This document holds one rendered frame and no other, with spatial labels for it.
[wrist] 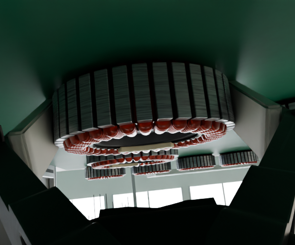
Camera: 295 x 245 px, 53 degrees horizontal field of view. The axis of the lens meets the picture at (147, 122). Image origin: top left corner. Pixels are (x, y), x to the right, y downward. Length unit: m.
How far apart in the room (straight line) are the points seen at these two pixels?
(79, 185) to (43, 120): 6.49
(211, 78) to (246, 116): 0.03
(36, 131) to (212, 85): 0.09
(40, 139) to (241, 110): 0.11
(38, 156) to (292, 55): 0.15
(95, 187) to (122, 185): 0.60
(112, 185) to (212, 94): 6.48
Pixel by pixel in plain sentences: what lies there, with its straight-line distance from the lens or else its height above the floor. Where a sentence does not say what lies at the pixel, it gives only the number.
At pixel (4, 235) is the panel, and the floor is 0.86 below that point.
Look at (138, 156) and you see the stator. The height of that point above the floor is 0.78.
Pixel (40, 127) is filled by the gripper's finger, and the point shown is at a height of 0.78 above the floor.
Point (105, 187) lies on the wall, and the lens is 6.62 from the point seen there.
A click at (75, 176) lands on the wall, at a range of 6.67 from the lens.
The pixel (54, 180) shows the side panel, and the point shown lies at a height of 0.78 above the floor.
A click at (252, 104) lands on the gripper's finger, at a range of 0.16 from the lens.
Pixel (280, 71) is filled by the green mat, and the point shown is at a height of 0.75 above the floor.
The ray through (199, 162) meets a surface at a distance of 0.82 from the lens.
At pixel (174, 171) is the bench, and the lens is 3.17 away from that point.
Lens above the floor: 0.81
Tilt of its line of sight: 11 degrees down
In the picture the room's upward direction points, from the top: 174 degrees clockwise
